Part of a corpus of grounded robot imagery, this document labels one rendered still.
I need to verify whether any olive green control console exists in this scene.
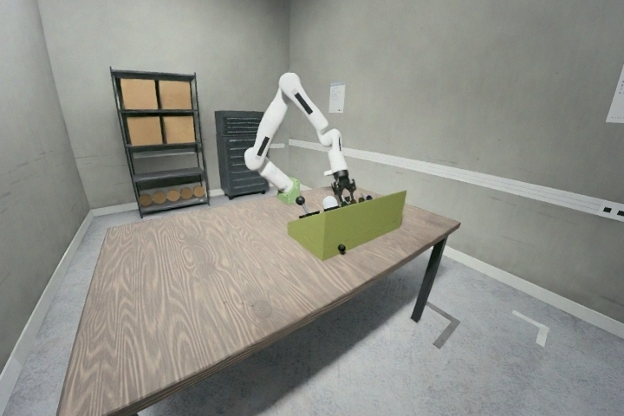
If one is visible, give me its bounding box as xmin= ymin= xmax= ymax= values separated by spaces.
xmin=288 ymin=190 xmax=407 ymax=261

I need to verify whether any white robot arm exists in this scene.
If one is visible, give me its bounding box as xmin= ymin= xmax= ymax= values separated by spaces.
xmin=244 ymin=73 xmax=347 ymax=193

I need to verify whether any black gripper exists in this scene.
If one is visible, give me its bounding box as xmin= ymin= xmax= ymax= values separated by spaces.
xmin=331 ymin=169 xmax=356 ymax=202

